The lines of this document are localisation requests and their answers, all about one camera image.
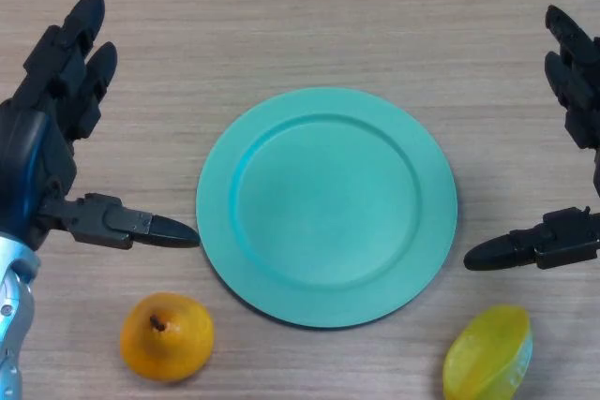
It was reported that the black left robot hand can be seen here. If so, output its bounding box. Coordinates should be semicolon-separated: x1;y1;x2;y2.
0;0;203;252

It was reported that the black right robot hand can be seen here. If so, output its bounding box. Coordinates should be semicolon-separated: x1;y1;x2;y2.
462;5;600;273

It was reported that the yellow starfruit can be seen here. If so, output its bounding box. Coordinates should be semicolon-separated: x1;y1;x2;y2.
442;304;534;400

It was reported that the teal round plate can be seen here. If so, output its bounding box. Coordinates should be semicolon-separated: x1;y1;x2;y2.
195;85;458;331

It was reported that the orange pear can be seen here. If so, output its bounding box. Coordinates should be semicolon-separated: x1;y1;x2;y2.
119;291;216;383

